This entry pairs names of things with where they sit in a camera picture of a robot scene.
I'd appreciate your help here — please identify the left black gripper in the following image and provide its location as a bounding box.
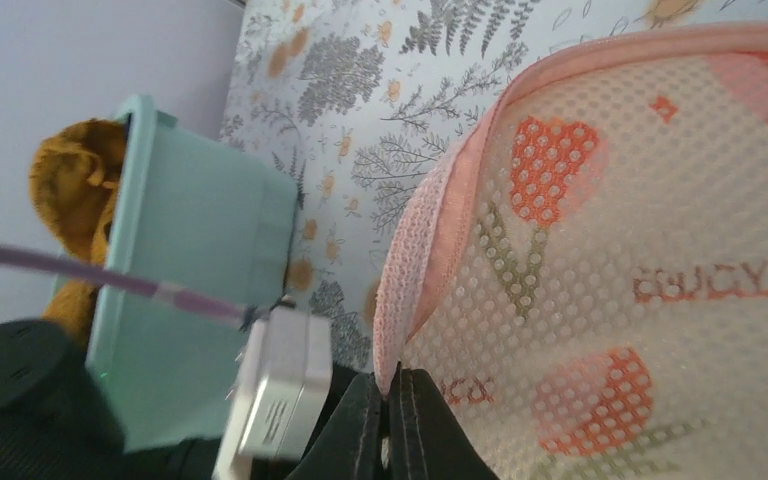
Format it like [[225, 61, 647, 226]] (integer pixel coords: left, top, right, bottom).
[[0, 319, 219, 480]]

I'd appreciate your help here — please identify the floral patterned table mat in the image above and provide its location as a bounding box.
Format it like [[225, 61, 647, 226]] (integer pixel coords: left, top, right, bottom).
[[220, 0, 768, 370]]

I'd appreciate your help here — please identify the peach floral mesh laundry bag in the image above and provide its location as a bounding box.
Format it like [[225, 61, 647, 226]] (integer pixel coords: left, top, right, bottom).
[[373, 22, 768, 479]]

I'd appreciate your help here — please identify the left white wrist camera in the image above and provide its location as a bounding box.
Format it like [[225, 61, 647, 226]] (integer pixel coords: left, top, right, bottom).
[[212, 305, 333, 479]]

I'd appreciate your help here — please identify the light blue plastic bin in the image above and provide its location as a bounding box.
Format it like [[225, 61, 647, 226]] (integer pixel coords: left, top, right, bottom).
[[86, 95, 298, 450]]

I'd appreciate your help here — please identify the orange lace bra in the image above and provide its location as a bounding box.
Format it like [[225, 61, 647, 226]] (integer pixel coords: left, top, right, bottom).
[[28, 117, 130, 346]]

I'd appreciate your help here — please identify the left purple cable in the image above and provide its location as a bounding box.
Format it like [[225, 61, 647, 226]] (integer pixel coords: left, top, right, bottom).
[[0, 237, 273, 330]]

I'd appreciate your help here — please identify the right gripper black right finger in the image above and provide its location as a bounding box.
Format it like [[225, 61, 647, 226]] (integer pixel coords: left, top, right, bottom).
[[389, 367, 498, 480]]

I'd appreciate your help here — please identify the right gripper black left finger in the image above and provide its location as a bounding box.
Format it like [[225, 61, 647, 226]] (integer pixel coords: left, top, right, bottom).
[[288, 372, 384, 480]]

